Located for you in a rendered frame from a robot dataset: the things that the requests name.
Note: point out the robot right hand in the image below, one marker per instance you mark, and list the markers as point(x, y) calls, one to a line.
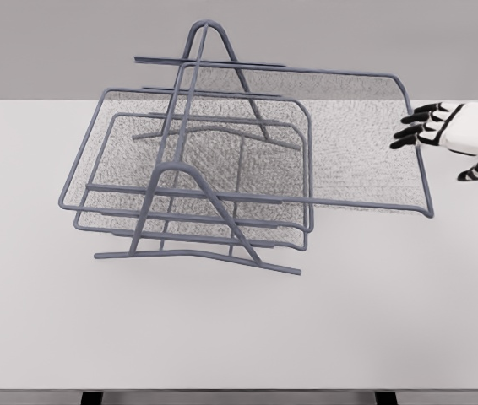
point(471, 131)

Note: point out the grey mesh tray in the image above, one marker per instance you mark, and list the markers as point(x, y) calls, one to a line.
point(370, 147)
point(289, 242)
point(95, 140)

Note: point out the grey mesh tray, smallest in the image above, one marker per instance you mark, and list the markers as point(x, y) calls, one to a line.
point(289, 242)

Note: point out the grey mesh tray, mid-sized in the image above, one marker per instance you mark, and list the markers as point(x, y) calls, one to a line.
point(95, 140)

